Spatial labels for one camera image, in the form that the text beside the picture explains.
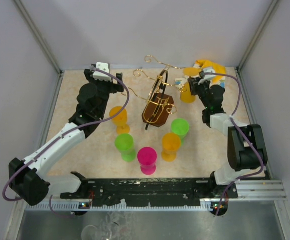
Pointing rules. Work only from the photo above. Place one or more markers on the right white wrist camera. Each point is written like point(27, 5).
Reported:
point(207, 74)

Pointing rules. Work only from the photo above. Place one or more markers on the pink plastic wine glass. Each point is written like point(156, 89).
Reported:
point(147, 158)

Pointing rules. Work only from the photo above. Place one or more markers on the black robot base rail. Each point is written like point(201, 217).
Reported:
point(152, 192)

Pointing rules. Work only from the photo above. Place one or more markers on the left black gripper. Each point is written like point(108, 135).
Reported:
point(114, 87)

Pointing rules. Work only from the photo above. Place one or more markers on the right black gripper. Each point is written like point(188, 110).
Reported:
point(194, 85)

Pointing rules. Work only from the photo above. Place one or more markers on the yellow patterned cloth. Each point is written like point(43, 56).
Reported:
point(201, 64)

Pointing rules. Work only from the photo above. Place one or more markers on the clear wine glass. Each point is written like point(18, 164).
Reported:
point(105, 230)

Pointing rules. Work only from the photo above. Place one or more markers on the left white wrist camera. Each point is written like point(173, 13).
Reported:
point(99, 76)

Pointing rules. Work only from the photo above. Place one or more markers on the green plastic wine glass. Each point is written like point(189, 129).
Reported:
point(180, 127)
point(125, 145)

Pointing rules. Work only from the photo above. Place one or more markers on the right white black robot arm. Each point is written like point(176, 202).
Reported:
point(246, 148)

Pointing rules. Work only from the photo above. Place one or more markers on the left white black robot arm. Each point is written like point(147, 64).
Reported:
point(28, 177)

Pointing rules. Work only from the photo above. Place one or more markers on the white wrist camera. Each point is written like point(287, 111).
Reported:
point(99, 76)
point(207, 74)

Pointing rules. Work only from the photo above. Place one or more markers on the gold wire wine glass rack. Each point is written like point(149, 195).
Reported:
point(158, 105)

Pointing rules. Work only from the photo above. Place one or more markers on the orange plastic wine glass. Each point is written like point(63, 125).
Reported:
point(120, 121)
point(185, 95)
point(170, 145)

